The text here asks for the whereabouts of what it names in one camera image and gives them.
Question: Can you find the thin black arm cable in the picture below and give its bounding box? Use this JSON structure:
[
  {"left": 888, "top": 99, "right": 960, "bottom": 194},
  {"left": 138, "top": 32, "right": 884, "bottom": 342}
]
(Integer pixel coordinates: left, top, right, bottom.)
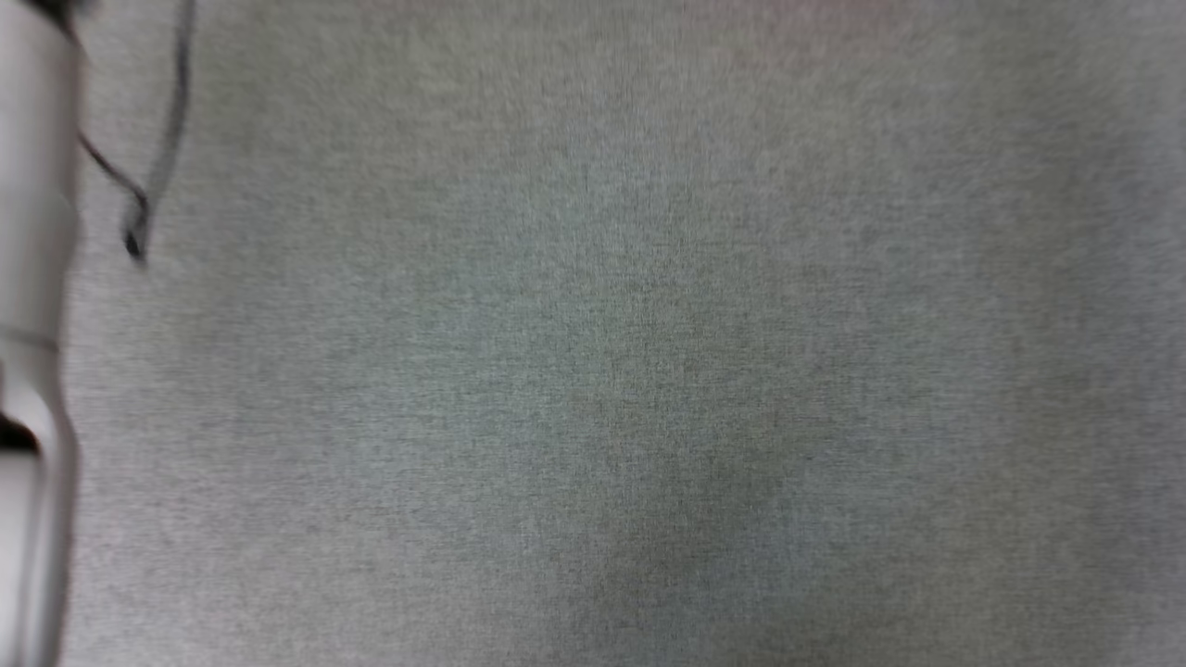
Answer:
[{"left": 78, "top": 0, "right": 197, "bottom": 268}]

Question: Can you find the grey fabric sofa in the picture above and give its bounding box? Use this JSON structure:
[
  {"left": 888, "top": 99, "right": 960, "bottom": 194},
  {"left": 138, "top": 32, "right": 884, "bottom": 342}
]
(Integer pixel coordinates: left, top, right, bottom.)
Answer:
[{"left": 57, "top": 0, "right": 1186, "bottom": 667}]

